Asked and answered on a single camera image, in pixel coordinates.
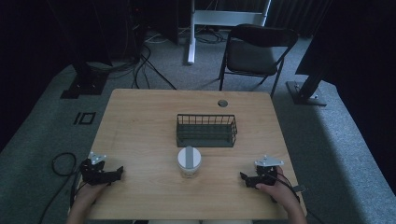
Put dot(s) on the dark curtain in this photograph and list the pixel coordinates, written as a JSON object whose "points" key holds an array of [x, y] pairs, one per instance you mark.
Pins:
{"points": [[358, 46]]}

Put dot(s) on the white jar with grey lid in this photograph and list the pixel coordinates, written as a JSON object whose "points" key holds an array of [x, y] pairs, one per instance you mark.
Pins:
{"points": [[189, 161]]}

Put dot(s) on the white desk frame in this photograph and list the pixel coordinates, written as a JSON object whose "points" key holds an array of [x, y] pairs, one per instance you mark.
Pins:
{"points": [[218, 17]]}

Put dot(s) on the person's left hand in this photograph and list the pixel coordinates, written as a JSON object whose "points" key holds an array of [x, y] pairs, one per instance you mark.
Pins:
{"points": [[90, 193]]}

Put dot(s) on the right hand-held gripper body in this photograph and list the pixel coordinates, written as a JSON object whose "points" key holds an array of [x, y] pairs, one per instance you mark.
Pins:
{"points": [[264, 177]]}

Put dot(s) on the person's right hand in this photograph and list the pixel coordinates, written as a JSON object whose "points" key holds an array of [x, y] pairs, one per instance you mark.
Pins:
{"points": [[281, 193]]}

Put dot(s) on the black folding chair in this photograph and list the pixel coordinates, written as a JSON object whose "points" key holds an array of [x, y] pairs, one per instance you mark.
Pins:
{"points": [[252, 56]]}

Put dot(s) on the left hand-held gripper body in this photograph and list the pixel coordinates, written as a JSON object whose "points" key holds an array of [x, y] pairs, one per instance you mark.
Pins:
{"points": [[93, 174]]}

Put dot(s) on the black stand base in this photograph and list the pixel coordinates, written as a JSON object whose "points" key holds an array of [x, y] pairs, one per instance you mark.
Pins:
{"points": [[84, 84]]}

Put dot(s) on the metal stand base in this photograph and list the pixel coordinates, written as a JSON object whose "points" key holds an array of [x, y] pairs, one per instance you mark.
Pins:
{"points": [[306, 95]]}

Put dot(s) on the grey table grommet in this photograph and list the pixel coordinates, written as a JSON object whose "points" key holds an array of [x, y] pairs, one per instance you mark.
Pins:
{"points": [[222, 103]]}

